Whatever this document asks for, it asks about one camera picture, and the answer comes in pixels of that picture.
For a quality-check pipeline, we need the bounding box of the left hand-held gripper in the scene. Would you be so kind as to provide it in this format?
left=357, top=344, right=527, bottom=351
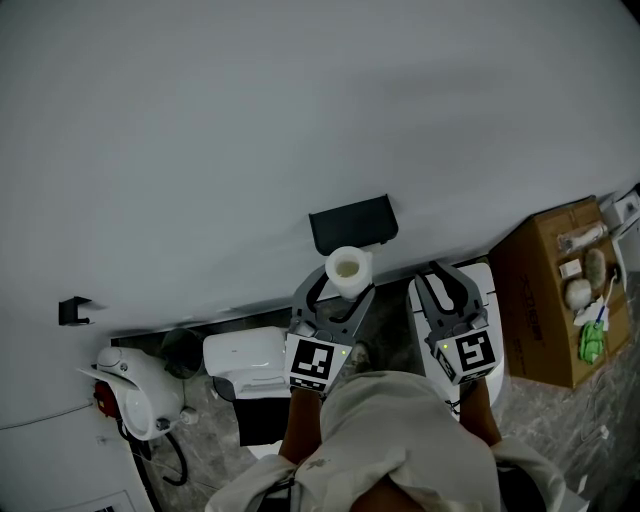
left=283, top=266, right=377, bottom=394

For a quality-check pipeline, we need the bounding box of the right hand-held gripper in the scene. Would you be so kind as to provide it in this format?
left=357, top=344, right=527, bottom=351
left=415, top=260, right=497, bottom=387

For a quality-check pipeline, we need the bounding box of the person's left forearm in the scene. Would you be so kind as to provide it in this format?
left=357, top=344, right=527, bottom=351
left=277, top=388, right=324, bottom=464

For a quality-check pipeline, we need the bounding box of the person's right forearm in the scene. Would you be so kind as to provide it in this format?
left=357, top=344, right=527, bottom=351
left=457, top=380, right=503, bottom=449

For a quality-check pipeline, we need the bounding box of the white toilet with closed lid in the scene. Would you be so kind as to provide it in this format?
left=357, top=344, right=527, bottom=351
left=407, top=262, right=505, bottom=419

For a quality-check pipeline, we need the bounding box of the white toilet with boxy tank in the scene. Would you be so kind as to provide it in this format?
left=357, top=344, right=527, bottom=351
left=202, top=325, right=294, bottom=461

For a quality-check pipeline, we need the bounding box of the white crumpled paper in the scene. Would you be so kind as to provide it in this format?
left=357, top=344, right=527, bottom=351
left=573, top=295, right=610, bottom=329

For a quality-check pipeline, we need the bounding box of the white toilet with raised lid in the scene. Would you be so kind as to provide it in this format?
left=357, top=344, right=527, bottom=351
left=77, top=345, right=184, bottom=441

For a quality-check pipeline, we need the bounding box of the person's left shoe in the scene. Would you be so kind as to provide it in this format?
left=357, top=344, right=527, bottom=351
left=349, top=341, right=374, bottom=375

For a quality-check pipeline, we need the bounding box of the large brown cardboard box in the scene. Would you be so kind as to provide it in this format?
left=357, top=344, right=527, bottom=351
left=488, top=195, right=632, bottom=390

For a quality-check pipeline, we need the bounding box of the black cloth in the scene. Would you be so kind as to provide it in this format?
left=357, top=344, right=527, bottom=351
left=233, top=397, right=291, bottom=447

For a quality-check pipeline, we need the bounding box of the white round sponge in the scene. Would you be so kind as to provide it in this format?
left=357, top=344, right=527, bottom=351
left=564, top=278, right=594, bottom=310

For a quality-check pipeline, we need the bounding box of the person's white clothing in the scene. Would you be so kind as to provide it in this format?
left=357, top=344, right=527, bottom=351
left=205, top=370, right=589, bottom=512

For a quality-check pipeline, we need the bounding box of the green cloth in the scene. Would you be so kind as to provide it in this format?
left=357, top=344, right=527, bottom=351
left=578, top=321, right=607, bottom=362

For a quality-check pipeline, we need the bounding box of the grey trash bin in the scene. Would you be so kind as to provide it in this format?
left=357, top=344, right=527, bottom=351
left=160, top=327, right=206, bottom=380

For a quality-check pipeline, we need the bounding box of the brown fuzzy brush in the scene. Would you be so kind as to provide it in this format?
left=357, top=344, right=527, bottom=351
left=583, top=248, right=607, bottom=291

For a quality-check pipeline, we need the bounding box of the clear plastic bagged item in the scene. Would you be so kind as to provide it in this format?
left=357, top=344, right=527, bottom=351
left=557, top=223, right=610, bottom=251

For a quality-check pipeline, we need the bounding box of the white and blue toothbrush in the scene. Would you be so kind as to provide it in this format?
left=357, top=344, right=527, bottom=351
left=594, top=274, right=619, bottom=326

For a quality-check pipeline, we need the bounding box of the red machine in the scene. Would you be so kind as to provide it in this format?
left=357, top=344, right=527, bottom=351
left=93, top=380, right=119, bottom=419

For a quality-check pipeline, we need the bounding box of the dark framed window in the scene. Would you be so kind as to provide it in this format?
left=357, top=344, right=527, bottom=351
left=74, top=490, right=144, bottom=512

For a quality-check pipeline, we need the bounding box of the black wall paper holder shelf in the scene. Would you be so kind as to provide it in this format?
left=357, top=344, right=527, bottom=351
left=308, top=193, right=400, bottom=254

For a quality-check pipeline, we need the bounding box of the black hose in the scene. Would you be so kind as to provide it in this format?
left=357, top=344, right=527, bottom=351
left=117, top=419, right=189, bottom=487

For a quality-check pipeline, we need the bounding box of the small black wall bracket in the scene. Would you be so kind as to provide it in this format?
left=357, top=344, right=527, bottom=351
left=58, top=296, right=95, bottom=327

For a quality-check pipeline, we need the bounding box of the thin grey wall cable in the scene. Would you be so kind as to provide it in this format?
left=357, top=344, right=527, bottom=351
left=0, top=402, right=96, bottom=430

